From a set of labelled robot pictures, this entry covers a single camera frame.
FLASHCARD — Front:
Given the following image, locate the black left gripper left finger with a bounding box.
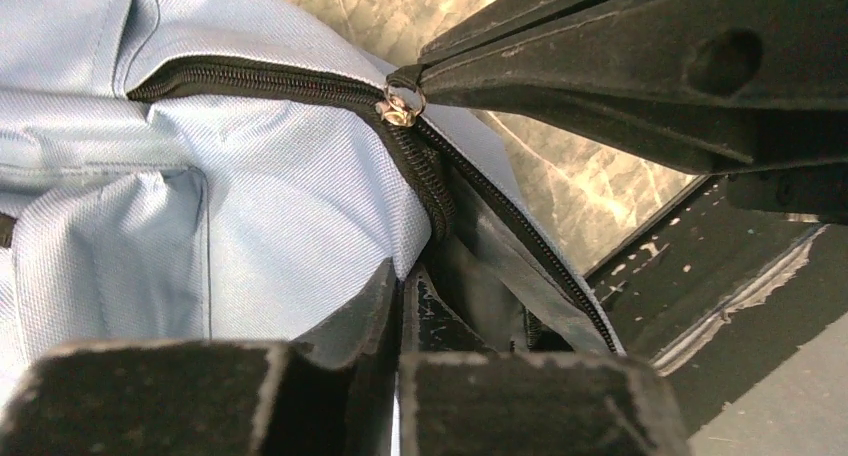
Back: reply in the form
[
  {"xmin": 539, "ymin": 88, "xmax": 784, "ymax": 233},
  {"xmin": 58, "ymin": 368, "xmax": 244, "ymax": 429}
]
[{"xmin": 1, "ymin": 260, "xmax": 401, "ymax": 455}]

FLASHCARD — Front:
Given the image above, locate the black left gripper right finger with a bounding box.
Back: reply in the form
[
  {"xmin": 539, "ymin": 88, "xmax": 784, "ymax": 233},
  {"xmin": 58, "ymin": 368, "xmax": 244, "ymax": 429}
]
[{"xmin": 399, "ymin": 266, "xmax": 690, "ymax": 455}]

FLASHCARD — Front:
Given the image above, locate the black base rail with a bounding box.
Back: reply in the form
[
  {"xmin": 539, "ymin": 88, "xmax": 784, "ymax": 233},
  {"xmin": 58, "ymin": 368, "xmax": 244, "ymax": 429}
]
[{"xmin": 587, "ymin": 176, "xmax": 847, "ymax": 432}]

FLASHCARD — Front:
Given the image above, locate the blue student backpack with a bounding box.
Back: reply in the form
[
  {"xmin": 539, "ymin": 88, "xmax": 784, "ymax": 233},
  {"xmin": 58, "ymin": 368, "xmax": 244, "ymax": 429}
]
[{"xmin": 1, "ymin": 0, "xmax": 622, "ymax": 417}]

